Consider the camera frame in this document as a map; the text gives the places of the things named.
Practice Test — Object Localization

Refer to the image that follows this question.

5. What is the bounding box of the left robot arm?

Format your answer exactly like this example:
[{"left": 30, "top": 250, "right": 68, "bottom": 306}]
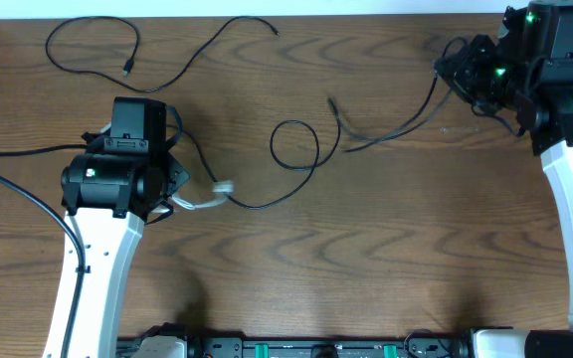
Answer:
[{"left": 43, "top": 96, "right": 189, "bottom": 357}]

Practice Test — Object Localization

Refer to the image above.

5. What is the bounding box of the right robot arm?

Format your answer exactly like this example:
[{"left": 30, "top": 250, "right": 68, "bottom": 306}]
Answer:
[{"left": 435, "top": 1, "right": 573, "bottom": 331}]

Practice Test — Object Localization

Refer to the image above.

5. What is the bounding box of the left camera cable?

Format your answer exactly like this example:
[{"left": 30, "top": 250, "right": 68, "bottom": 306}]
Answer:
[{"left": 0, "top": 143, "right": 92, "bottom": 358}]

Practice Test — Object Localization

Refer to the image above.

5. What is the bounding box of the white usb cable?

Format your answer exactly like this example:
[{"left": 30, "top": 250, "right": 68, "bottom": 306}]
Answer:
[{"left": 169, "top": 179, "right": 236, "bottom": 211}]

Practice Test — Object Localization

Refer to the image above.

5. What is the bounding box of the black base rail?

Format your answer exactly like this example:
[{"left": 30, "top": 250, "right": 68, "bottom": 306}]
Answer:
[{"left": 115, "top": 333, "right": 474, "bottom": 358}]

